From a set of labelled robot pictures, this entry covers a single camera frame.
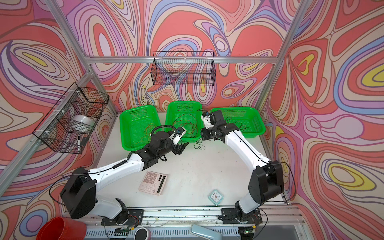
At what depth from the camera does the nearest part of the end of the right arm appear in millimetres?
596

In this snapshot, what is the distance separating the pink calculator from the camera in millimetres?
815

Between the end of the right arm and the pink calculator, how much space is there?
1.14 ft
